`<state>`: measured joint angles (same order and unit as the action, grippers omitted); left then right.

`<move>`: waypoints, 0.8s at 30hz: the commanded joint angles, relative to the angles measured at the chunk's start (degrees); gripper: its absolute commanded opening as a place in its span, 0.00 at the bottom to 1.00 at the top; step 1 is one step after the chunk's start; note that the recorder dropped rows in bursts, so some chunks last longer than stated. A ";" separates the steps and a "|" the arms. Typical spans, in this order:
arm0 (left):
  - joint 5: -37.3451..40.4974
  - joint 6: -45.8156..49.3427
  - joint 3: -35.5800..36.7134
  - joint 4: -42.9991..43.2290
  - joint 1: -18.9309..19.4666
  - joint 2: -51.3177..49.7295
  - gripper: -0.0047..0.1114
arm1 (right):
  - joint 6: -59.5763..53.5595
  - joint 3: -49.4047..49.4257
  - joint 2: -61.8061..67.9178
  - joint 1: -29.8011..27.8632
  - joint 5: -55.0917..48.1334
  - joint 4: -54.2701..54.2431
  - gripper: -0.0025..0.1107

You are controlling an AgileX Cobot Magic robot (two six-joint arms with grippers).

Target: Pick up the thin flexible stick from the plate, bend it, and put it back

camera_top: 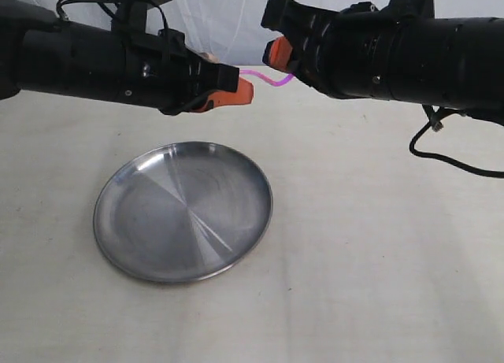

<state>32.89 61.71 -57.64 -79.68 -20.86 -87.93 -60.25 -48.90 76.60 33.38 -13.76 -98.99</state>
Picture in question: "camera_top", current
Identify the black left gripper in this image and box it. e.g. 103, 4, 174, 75
124, 29, 254, 115

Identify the white backdrop cloth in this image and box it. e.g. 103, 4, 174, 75
21, 0, 503, 65

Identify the pink glow stick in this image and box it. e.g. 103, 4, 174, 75
239, 69, 295, 87

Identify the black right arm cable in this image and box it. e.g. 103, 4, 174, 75
409, 105, 504, 179

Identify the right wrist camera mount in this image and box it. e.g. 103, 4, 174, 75
387, 0, 435, 19

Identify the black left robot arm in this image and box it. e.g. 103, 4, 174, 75
1, 0, 254, 116

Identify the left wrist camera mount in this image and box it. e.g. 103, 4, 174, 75
111, 0, 172, 33

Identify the round stainless steel plate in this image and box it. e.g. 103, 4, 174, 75
93, 141, 273, 284

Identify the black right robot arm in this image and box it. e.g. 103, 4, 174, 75
261, 0, 503, 117

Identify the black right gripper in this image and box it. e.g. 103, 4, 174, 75
261, 0, 394, 100

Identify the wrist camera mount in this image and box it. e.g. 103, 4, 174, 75
111, 0, 172, 33
387, 0, 435, 19

